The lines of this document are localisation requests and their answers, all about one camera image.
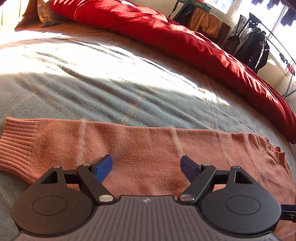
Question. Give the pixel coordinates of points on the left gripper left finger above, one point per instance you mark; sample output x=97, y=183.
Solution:
x=60, y=201

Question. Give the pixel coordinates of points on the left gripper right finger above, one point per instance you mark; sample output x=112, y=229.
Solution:
x=230, y=201

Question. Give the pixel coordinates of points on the dark hanging clothes overhead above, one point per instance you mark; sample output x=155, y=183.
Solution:
x=267, y=14

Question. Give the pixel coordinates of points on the dark wooden cabinet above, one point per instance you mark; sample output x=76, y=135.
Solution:
x=222, y=32

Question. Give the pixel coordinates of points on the orange cloth on cabinet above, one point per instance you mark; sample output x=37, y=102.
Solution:
x=194, y=22

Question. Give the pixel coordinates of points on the red duvet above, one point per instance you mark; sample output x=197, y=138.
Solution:
x=163, y=34

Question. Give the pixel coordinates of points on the blue plaid bed sheet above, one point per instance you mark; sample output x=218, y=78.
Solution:
x=79, y=73

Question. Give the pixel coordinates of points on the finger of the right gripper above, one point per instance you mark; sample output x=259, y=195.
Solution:
x=288, y=212

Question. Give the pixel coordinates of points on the green box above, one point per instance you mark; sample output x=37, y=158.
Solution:
x=197, y=4

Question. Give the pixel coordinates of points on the beige pillow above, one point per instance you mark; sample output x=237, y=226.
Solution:
x=38, y=10

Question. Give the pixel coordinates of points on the orange knit sweater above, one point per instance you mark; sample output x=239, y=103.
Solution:
x=146, y=178

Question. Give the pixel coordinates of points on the metal clothes rack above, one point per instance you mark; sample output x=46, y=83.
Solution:
x=277, y=52

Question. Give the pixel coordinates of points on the black hanging jacket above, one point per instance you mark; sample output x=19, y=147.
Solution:
x=252, y=50

